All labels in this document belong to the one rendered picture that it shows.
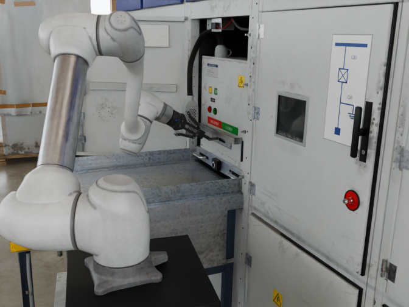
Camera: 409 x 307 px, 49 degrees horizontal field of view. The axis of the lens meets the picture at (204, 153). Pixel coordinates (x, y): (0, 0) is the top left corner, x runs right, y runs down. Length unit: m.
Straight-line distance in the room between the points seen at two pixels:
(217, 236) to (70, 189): 0.86
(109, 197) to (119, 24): 0.56
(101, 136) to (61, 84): 1.16
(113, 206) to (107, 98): 1.40
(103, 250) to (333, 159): 0.70
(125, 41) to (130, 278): 0.72
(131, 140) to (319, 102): 0.84
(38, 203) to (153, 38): 1.37
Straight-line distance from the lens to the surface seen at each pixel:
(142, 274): 1.26
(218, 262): 2.01
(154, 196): 1.78
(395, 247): 1.27
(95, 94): 2.52
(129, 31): 1.46
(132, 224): 1.18
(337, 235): 1.43
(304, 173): 1.51
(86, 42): 1.49
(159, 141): 2.49
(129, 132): 1.89
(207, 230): 1.92
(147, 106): 1.98
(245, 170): 1.88
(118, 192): 1.16
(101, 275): 1.27
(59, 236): 1.22
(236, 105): 2.00
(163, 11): 2.74
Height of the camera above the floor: 1.49
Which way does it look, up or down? 14 degrees down
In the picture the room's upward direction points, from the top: 1 degrees clockwise
